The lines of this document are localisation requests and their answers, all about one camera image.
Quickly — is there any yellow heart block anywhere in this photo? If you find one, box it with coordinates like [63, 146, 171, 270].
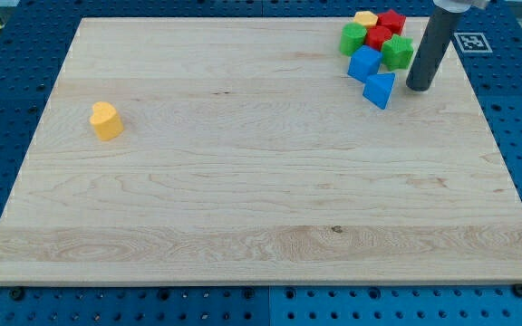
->
[89, 101, 124, 141]

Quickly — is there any fiducial marker tag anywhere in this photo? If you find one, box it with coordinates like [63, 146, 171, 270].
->
[454, 32, 492, 53]

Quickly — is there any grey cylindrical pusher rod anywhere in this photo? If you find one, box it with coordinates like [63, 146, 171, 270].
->
[406, 6, 462, 91]

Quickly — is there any green cylinder block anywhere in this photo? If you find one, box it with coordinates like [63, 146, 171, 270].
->
[339, 23, 367, 56]

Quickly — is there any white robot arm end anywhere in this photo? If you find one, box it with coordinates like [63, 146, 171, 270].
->
[433, 0, 490, 14]

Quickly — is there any red star block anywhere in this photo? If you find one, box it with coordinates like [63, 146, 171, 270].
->
[377, 9, 406, 35]

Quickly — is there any red cylinder block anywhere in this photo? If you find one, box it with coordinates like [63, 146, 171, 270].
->
[364, 25, 393, 52]

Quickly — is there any green star block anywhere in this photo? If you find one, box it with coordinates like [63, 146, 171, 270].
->
[382, 34, 413, 71]

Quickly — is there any blue triangle block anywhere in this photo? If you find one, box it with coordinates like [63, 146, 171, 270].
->
[362, 72, 396, 110]

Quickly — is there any blue cube block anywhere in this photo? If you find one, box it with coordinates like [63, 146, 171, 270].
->
[347, 45, 382, 82]

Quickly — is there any yellow hexagon block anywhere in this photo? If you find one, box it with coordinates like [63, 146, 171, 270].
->
[353, 11, 378, 29]

